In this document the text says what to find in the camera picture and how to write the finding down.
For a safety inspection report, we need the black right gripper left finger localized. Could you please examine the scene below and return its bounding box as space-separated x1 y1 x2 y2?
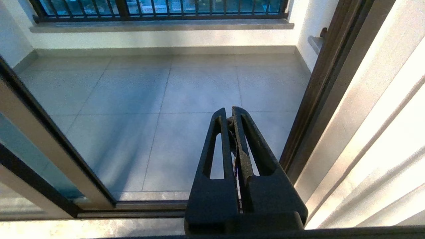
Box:
184 108 242 233

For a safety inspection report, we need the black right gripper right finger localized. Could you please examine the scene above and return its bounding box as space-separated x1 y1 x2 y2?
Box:
232 106 308 223

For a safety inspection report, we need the brown framed sliding glass door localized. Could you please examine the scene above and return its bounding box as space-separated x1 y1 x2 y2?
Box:
0 55 117 210

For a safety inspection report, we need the cream pleated curtain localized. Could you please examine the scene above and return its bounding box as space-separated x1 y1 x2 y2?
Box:
296 0 425 229

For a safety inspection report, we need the grey stone railing sill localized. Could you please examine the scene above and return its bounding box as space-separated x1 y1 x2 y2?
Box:
29 18 295 34
307 35 324 55

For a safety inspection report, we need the brown framed fixed glass panel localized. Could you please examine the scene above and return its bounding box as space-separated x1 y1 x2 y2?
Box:
0 143 82 220

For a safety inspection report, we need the black balcony railing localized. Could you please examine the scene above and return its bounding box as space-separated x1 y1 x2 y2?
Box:
28 0 289 24

